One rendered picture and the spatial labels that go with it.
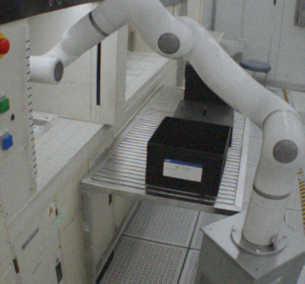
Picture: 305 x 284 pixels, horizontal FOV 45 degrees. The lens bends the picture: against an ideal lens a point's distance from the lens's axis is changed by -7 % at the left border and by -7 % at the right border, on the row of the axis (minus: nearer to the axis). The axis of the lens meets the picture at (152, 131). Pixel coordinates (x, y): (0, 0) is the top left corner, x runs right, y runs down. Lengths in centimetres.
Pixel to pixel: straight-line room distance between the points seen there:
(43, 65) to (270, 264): 90
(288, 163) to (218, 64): 31
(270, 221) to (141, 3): 71
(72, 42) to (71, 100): 64
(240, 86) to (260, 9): 458
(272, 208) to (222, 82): 39
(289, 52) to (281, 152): 471
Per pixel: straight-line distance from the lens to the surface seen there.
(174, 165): 138
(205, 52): 104
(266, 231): 118
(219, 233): 125
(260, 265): 116
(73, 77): 166
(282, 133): 97
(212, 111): 192
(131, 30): 306
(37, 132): 156
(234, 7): 555
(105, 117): 166
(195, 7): 445
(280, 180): 108
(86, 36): 107
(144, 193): 140
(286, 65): 568
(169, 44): 92
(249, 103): 102
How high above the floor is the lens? 153
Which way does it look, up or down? 24 degrees down
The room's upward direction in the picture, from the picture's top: 3 degrees clockwise
